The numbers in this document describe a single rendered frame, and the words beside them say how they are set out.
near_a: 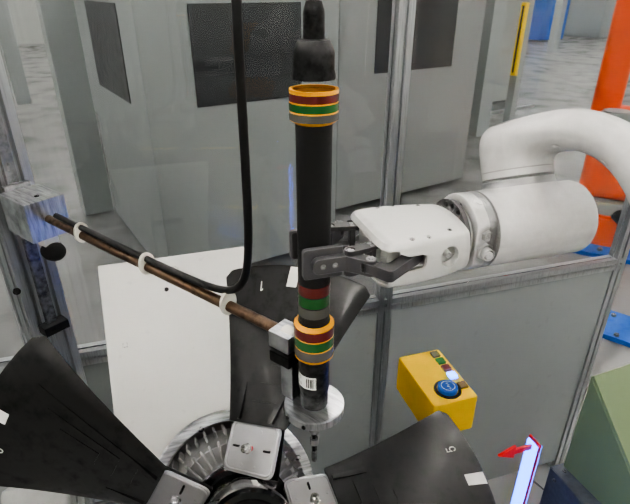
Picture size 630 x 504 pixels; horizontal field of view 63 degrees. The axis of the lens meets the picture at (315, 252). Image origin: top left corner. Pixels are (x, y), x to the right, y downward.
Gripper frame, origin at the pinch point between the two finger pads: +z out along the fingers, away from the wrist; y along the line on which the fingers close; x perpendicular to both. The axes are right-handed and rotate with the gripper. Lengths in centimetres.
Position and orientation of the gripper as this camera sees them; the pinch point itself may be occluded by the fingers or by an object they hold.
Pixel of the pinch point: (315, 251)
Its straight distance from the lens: 51.4
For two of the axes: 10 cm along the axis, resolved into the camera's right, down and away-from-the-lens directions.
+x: 0.0, -8.9, -4.6
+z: -9.5, 1.3, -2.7
